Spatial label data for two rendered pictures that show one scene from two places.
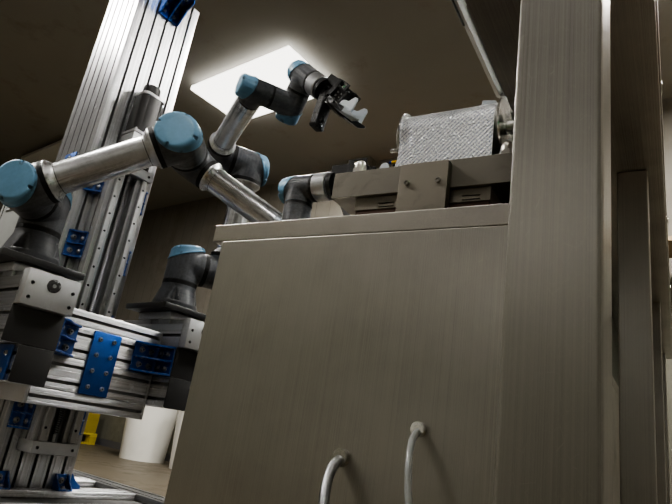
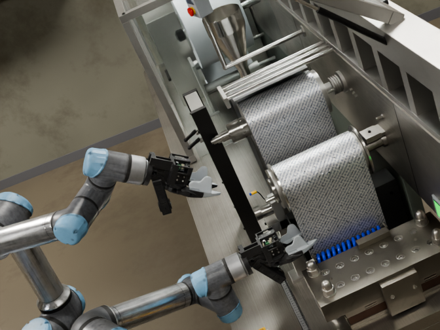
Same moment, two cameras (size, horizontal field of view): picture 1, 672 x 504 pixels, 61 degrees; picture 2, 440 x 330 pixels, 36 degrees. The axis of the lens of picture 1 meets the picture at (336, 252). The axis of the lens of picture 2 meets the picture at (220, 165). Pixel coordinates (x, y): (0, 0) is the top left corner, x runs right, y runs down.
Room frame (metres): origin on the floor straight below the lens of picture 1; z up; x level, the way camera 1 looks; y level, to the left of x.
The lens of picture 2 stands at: (0.06, 0.79, 2.31)
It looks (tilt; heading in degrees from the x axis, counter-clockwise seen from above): 30 degrees down; 328
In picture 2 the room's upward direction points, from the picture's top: 25 degrees counter-clockwise
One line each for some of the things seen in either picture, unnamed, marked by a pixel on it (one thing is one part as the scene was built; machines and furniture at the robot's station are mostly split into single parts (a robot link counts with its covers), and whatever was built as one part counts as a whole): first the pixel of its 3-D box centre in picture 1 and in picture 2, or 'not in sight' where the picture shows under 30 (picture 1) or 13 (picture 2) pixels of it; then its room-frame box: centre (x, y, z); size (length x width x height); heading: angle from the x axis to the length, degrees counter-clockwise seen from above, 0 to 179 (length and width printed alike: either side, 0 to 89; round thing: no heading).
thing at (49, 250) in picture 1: (33, 246); not in sight; (1.54, 0.83, 0.87); 0.15 x 0.15 x 0.10
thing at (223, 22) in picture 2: not in sight; (223, 20); (1.87, -0.62, 1.50); 0.14 x 0.14 x 0.06
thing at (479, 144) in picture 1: (441, 172); (340, 217); (1.20, -0.22, 1.11); 0.23 x 0.01 x 0.18; 58
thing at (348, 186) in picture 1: (434, 193); (380, 265); (1.08, -0.18, 1.00); 0.40 x 0.16 x 0.06; 58
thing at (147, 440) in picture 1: (149, 426); not in sight; (6.55, 1.71, 0.35); 0.58 x 0.56 x 0.69; 140
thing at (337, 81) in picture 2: not in sight; (332, 86); (1.38, -0.52, 1.33); 0.07 x 0.07 x 0.07; 58
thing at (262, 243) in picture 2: (352, 181); (262, 252); (1.33, -0.01, 1.12); 0.12 x 0.08 x 0.09; 58
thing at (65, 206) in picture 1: (45, 207); not in sight; (1.53, 0.83, 0.98); 0.13 x 0.12 x 0.14; 1
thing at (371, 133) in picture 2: not in sight; (372, 133); (1.16, -0.40, 1.28); 0.06 x 0.05 x 0.02; 58
